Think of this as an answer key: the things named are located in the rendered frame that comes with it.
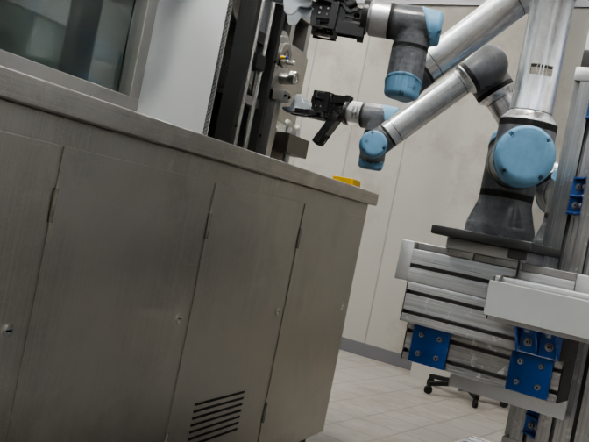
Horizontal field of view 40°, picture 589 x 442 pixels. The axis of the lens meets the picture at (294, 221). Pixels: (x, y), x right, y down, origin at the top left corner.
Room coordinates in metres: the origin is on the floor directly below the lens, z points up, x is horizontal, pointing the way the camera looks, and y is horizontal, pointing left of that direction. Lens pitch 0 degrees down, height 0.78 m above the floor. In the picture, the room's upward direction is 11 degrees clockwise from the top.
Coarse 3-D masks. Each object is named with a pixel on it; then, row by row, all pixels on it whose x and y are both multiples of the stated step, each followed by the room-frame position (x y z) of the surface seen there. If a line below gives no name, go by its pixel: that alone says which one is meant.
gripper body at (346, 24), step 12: (324, 0) 1.67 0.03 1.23; (336, 0) 1.67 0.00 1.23; (312, 12) 1.68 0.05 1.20; (324, 12) 1.68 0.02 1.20; (336, 12) 1.66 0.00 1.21; (348, 12) 1.68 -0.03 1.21; (360, 12) 1.68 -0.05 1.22; (312, 24) 1.66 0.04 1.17; (324, 24) 1.68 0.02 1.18; (336, 24) 1.67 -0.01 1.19; (348, 24) 1.67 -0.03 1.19; (360, 24) 1.66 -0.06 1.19; (324, 36) 1.72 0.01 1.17; (336, 36) 1.70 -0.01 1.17; (348, 36) 1.69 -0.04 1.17; (360, 36) 1.67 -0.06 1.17
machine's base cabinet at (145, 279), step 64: (0, 128) 1.15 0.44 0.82; (64, 128) 1.27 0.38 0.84; (0, 192) 1.16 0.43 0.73; (64, 192) 1.29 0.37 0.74; (128, 192) 1.44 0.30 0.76; (192, 192) 1.64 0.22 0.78; (256, 192) 1.90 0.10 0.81; (320, 192) 2.25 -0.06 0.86; (0, 256) 1.19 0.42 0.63; (64, 256) 1.32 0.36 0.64; (128, 256) 1.48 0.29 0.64; (192, 256) 1.68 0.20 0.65; (256, 256) 1.96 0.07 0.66; (320, 256) 2.33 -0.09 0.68; (0, 320) 1.21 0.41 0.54; (64, 320) 1.35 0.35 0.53; (128, 320) 1.51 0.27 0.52; (192, 320) 1.73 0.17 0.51; (256, 320) 2.02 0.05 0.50; (320, 320) 2.43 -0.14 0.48; (0, 384) 1.23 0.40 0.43; (64, 384) 1.38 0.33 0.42; (128, 384) 1.55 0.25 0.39; (192, 384) 1.78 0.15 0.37; (256, 384) 2.09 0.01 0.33; (320, 384) 2.53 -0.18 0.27
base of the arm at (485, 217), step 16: (480, 192) 1.77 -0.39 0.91; (496, 192) 1.72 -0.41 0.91; (512, 192) 1.71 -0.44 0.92; (480, 208) 1.74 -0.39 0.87; (496, 208) 1.72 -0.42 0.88; (512, 208) 1.71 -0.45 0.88; (528, 208) 1.73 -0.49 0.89; (480, 224) 1.72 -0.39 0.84; (496, 224) 1.70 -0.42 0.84; (512, 224) 1.71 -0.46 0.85; (528, 224) 1.72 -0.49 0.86; (528, 240) 1.71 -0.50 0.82
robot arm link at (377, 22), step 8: (376, 0) 1.67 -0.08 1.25; (376, 8) 1.65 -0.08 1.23; (384, 8) 1.65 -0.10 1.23; (368, 16) 1.66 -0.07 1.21; (376, 16) 1.65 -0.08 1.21; (384, 16) 1.65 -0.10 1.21; (368, 24) 1.66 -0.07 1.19; (376, 24) 1.65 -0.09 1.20; (384, 24) 1.65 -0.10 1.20; (368, 32) 1.68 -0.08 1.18; (376, 32) 1.67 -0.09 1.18; (384, 32) 1.66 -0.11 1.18
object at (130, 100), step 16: (144, 0) 1.46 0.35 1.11; (144, 16) 1.46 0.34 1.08; (144, 32) 1.46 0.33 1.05; (144, 48) 1.47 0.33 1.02; (0, 64) 1.17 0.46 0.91; (16, 64) 1.20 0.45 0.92; (32, 64) 1.23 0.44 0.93; (144, 64) 1.48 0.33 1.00; (48, 80) 1.27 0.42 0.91; (64, 80) 1.30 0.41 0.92; (80, 80) 1.33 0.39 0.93; (128, 80) 1.46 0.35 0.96; (96, 96) 1.38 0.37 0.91; (112, 96) 1.41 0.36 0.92; (128, 96) 1.45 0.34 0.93
